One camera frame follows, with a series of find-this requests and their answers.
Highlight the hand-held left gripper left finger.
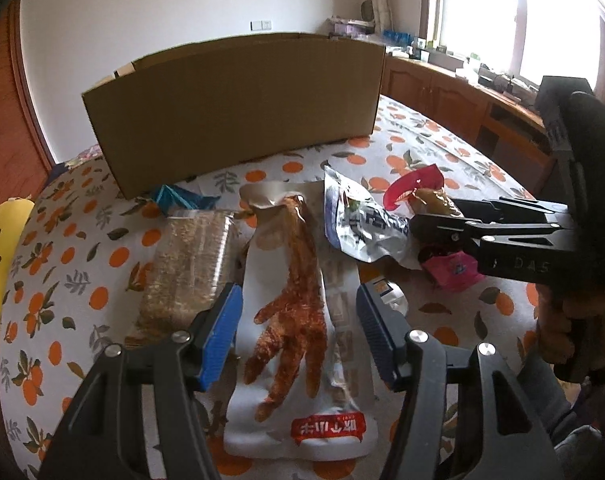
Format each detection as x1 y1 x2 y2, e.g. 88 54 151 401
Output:
37 282 244 480

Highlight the wooden window cabinet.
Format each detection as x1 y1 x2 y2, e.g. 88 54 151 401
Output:
380 52 558 196

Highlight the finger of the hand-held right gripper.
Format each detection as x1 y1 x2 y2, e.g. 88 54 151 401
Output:
451 197 576 225
411 213 563 263

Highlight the clear brown cracker packet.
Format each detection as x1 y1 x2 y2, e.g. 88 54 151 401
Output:
125 210 243 351

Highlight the orange fruit print bed sheet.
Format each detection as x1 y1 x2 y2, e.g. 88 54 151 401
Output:
0 95 548 480

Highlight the teal foil snack packet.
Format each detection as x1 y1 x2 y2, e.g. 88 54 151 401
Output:
150 184 218 211

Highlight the yellow plush toy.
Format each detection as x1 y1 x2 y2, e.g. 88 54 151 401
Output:
0 195 36 371

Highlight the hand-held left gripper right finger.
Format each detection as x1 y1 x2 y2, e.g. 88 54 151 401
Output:
355 281 566 480

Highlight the silver foil snack packet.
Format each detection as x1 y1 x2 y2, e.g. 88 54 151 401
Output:
323 165 413 263

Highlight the person's right hand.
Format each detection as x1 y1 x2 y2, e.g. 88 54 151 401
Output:
535 284 591 363

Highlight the patchwork quilt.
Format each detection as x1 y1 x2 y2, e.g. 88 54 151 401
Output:
62 144 103 167

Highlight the pink snack packet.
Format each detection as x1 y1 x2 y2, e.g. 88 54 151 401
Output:
383 164 486 293

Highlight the stack of small boxes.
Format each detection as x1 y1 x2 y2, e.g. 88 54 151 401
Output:
327 16 378 39

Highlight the wooden wardrobe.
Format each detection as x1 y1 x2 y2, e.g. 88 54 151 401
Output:
0 0 56 221

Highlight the bright window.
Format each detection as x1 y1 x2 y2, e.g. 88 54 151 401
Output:
423 0 605 91

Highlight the white chicken foot snack packet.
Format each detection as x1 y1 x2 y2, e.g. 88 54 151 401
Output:
223 182 381 461

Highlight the brown cardboard box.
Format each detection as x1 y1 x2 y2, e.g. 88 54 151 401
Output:
81 32 386 201

